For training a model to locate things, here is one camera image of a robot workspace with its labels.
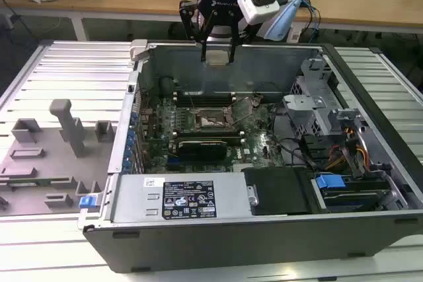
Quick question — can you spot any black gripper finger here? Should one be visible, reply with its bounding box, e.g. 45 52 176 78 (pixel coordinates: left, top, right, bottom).
179 0 213 63
228 13 258 64

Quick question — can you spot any silver-topped CPU plate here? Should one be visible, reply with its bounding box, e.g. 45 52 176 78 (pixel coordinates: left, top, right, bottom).
205 50 231 65

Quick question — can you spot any metal socket cover frame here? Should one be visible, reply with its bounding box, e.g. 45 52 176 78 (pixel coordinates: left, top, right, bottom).
223 95 264 127

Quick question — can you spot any thin metal locking lever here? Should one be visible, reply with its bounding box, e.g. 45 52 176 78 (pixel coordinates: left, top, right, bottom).
184 90 198 113

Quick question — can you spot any black disk bay cover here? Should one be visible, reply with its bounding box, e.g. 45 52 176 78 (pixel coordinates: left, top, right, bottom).
243 166 318 217

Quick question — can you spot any pale blue teach pendant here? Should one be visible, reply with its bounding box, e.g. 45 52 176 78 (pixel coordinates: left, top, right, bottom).
257 0 305 41

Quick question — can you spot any silver metal drive cage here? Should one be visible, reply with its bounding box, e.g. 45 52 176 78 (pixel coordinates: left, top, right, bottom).
282 57 334 137

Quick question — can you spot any graphics card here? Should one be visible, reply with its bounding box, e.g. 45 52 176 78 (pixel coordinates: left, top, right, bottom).
177 140 229 164

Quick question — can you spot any green motherboard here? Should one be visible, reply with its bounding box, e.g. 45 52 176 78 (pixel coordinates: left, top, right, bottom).
137 93 290 174

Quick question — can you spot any hard disk in blue carrier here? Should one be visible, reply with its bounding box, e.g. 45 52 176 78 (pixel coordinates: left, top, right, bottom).
310 172 391 212

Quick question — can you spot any grey power supply with label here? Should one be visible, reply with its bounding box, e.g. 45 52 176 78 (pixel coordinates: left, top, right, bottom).
110 172 252 225

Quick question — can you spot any blue plastic latch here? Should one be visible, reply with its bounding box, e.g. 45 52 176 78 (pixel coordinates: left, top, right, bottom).
80 195 100 210

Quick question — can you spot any grey parts rack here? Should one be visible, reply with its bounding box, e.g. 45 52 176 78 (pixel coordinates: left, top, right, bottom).
0 98 122 217

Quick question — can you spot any black and grey PC case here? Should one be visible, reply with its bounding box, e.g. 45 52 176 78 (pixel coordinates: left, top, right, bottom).
77 39 423 275

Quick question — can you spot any grey case handle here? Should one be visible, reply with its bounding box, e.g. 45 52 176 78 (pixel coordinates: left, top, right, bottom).
130 39 156 62

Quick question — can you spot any blue cable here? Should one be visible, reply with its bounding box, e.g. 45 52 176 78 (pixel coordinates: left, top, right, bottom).
299 0 321 44

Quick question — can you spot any CPU socket metal frame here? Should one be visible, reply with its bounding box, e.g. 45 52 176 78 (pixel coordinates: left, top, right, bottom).
192 106 239 132

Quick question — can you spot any yellow orange red wire bundle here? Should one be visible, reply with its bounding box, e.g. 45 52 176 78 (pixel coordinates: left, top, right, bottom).
325 126 368 170

